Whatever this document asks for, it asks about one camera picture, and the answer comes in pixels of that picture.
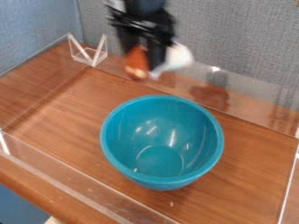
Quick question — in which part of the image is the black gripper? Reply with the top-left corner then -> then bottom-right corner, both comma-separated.
106,0 -> 175,71

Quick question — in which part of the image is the red and white toy mushroom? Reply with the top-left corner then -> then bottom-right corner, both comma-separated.
125,41 -> 194,81

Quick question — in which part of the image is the blue plastic bowl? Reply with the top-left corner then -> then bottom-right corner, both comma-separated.
99,94 -> 225,191

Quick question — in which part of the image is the clear acrylic corner bracket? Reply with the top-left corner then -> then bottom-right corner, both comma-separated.
68,33 -> 108,67

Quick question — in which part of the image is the clear acrylic barrier wall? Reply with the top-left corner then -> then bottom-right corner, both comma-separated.
0,35 -> 299,224

